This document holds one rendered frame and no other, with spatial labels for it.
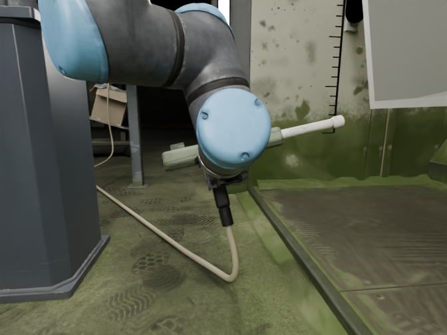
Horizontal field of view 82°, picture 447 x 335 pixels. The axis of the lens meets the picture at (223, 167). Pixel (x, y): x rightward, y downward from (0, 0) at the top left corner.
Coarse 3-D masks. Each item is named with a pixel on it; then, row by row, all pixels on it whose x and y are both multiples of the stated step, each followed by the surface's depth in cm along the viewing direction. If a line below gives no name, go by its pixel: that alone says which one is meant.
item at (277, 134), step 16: (272, 128) 66; (288, 128) 68; (304, 128) 67; (320, 128) 68; (176, 144) 65; (272, 144) 65; (176, 160) 62; (192, 160) 63; (224, 192) 63; (224, 208) 63; (224, 224) 63
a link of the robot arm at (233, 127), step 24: (216, 96) 30; (240, 96) 30; (192, 120) 35; (216, 120) 30; (240, 120) 30; (264, 120) 31; (216, 144) 30; (240, 144) 30; (264, 144) 31; (216, 168) 36; (240, 168) 33
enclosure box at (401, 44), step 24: (384, 0) 86; (408, 0) 87; (432, 0) 88; (384, 24) 87; (408, 24) 88; (432, 24) 90; (384, 48) 89; (408, 48) 90; (432, 48) 91; (384, 72) 91; (408, 72) 92; (432, 72) 93; (384, 96) 92; (408, 96) 94; (432, 96) 88
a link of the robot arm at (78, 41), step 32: (64, 0) 21; (96, 0) 23; (128, 0) 24; (64, 32) 22; (96, 32) 23; (128, 32) 25; (160, 32) 27; (64, 64) 24; (96, 64) 25; (128, 64) 26; (160, 64) 28
